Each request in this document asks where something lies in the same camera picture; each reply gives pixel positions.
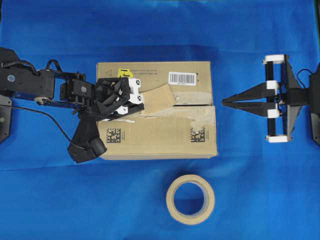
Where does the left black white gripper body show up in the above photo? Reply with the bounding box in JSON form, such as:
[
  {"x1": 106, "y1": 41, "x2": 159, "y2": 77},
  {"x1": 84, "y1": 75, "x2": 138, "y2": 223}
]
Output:
[{"x1": 95, "y1": 77, "x2": 145, "y2": 121}]

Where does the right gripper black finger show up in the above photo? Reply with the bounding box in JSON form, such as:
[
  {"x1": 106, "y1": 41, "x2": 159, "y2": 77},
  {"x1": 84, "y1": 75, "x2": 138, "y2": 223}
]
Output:
[
  {"x1": 222, "y1": 82, "x2": 277, "y2": 103},
  {"x1": 222, "y1": 102, "x2": 278, "y2": 118}
]

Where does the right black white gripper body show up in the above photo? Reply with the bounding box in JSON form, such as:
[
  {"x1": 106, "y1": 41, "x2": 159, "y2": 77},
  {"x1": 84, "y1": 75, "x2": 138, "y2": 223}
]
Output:
[{"x1": 263, "y1": 54, "x2": 308, "y2": 143}]

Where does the cut beige tape piece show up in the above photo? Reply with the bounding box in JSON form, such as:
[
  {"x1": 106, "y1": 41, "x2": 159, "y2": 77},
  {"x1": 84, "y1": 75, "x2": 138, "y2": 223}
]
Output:
[{"x1": 142, "y1": 84, "x2": 176, "y2": 115}]

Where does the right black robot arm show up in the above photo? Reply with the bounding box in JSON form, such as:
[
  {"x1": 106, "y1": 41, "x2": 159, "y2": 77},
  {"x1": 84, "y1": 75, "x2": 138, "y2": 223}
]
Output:
[{"x1": 222, "y1": 54, "x2": 320, "y2": 144}]

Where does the brown cardboard box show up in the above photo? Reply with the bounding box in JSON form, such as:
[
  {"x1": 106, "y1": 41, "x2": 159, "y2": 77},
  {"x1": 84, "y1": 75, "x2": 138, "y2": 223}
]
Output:
[{"x1": 96, "y1": 61, "x2": 218, "y2": 160}]

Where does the beige masking tape roll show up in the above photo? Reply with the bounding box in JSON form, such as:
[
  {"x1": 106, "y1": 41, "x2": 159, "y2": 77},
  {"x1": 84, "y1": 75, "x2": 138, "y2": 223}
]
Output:
[{"x1": 165, "y1": 174, "x2": 216, "y2": 226}]

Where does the yellow sticker label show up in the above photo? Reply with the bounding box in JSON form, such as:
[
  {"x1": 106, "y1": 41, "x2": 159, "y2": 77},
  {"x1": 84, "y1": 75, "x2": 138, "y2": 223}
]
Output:
[{"x1": 117, "y1": 68, "x2": 133, "y2": 78}]

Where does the white barcode label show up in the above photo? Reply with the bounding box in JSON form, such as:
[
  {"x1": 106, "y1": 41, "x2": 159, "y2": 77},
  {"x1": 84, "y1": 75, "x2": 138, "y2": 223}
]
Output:
[{"x1": 168, "y1": 72, "x2": 197, "y2": 86}]

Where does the blue table cloth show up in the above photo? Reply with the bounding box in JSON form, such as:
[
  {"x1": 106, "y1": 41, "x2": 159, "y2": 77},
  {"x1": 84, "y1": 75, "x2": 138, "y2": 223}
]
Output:
[{"x1": 0, "y1": 0, "x2": 320, "y2": 240}]

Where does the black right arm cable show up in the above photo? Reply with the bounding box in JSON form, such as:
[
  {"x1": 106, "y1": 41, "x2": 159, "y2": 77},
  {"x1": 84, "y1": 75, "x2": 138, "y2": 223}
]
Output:
[{"x1": 295, "y1": 68, "x2": 313, "y2": 89}]

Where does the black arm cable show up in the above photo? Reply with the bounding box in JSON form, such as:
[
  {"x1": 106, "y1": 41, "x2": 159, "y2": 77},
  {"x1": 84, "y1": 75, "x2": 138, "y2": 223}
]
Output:
[
  {"x1": 11, "y1": 106, "x2": 87, "y2": 153},
  {"x1": 295, "y1": 68, "x2": 313, "y2": 89}
]

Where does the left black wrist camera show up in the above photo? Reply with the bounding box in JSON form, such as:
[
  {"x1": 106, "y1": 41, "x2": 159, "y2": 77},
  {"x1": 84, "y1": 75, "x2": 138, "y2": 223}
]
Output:
[{"x1": 67, "y1": 117, "x2": 107, "y2": 164}]

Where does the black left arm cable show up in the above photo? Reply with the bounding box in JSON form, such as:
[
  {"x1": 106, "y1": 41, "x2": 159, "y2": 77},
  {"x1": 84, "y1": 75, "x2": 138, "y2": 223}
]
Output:
[{"x1": 11, "y1": 106, "x2": 87, "y2": 153}]

